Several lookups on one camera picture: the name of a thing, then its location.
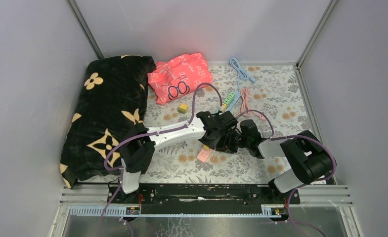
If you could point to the blue power strip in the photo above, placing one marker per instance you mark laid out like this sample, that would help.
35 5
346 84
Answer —
240 93

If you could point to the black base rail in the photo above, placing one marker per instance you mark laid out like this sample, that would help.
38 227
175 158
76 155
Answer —
209 199

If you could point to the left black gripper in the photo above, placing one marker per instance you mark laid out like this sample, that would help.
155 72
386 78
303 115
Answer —
212 143

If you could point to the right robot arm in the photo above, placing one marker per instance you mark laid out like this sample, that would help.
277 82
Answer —
307 158

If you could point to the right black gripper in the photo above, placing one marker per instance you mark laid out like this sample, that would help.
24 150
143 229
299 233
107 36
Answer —
224 143

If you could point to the black floral blanket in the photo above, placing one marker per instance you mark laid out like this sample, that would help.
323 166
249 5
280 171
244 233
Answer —
112 100

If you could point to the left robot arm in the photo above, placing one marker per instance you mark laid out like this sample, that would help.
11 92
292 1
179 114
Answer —
142 142

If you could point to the floral table mat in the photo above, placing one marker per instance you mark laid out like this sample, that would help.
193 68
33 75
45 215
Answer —
276 93

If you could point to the green plug cube bottom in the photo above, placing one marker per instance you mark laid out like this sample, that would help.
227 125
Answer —
231 96

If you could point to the pink power strip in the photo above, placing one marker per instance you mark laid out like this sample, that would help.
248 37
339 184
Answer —
203 155

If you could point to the green plug cube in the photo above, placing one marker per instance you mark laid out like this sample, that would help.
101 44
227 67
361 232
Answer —
231 96
228 101

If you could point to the pink patterned bag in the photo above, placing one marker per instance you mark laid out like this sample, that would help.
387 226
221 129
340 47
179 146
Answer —
179 77

